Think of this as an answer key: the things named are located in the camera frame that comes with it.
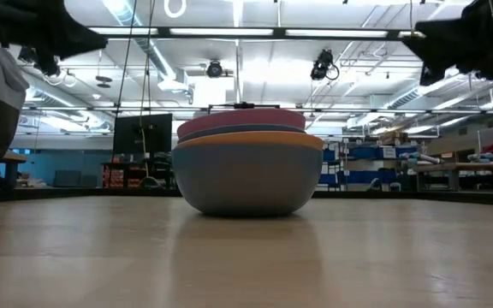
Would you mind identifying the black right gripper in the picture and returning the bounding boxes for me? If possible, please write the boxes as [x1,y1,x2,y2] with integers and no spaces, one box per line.
[401,0,493,87]

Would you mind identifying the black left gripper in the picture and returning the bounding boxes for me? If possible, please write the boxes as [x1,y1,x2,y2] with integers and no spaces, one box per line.
[0,0,109,78]

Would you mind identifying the pink bowl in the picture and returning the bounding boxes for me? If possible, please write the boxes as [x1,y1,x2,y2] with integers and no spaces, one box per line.
[176,108,307,139]

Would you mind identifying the blue bowl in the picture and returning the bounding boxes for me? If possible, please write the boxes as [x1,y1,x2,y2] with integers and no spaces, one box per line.
[177,123,307,145]

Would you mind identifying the shelf with blue bins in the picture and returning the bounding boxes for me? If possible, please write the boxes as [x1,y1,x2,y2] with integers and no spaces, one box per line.
[319,139,419,193]

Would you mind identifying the shelf with red boxes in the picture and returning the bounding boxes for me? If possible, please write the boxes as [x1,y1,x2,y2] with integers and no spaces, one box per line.
[100,160,175,190]

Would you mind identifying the black monitor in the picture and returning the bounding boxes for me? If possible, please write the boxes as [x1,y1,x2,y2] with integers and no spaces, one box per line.
[112,112,174,156]

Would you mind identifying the wooden workbench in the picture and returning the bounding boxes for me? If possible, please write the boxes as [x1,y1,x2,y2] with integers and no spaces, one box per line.
[412,161,493,193]

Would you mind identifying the large orange bowl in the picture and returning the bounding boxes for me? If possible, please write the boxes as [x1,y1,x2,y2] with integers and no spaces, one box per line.
[171,130,324,217]

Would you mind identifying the black ceiling camera with cable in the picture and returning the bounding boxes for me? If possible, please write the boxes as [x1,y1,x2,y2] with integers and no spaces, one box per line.
[309,48,341,82]

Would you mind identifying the yellow handled broom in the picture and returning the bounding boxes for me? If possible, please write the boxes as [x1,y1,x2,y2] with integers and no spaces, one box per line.
[138,127,163,190]

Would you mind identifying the round black ceiling camera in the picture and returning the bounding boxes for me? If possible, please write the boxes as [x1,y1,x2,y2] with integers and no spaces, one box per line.
[205,59,224,80]

